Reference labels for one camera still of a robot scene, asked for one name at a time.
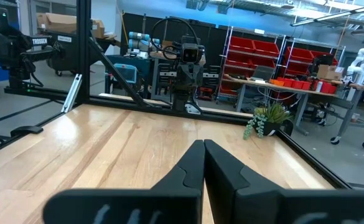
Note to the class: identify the small cardboard box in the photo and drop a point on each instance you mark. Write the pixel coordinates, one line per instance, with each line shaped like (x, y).
(328, 72)

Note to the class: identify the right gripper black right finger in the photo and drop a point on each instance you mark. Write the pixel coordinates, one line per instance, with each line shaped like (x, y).
(247, 202)

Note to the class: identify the black recycling bin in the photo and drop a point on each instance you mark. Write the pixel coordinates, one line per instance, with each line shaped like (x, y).
(66, 53)

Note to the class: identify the black diagonal gantry brace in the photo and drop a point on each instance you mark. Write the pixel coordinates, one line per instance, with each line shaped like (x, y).
(116, 74)

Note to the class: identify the black gantry post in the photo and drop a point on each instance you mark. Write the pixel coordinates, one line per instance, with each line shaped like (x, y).
(83, 46)

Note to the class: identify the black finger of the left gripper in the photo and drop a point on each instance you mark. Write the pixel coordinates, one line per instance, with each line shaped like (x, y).
(186, 76)
(194, 76)

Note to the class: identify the white robot figure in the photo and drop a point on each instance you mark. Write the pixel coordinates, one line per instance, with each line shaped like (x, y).
(363, 60)

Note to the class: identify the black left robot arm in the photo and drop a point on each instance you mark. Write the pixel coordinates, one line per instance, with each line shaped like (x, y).
(181, 99)

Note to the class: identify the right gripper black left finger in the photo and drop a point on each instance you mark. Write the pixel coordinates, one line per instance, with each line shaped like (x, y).
(169, 202)

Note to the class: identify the silver aluminium strut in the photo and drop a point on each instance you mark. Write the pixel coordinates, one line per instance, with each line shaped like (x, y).
(71, 93)

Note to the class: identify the grey laptop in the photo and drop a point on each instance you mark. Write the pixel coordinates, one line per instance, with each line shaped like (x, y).
(262, 74)

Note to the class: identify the small orange bin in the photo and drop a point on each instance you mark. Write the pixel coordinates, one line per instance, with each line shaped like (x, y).
(276, 82)

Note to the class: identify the dark teal cart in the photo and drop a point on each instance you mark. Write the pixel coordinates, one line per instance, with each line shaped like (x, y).
(142, 67)

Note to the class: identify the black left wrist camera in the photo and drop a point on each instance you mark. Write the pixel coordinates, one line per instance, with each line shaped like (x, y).
(191, 53)

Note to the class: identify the large cardboard box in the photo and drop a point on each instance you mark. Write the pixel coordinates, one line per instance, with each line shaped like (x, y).
(57, 22)

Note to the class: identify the potted succulent plant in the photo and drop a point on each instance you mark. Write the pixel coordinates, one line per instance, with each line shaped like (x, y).
(272, 119)

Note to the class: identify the white bottle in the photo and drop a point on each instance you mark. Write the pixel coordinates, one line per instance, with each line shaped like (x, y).
(318, 86)

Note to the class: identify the teach pendant with screen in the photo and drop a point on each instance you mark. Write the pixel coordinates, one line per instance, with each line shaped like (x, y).
(125, 73)

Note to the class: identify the silver mounting bracket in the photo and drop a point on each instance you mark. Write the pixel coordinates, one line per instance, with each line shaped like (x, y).
(192, 108)

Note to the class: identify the shelf with red bins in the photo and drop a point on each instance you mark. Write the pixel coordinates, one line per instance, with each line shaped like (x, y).
(256, 46)

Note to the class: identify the black frame clip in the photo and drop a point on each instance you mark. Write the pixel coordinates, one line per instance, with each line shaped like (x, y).
(26, 130)

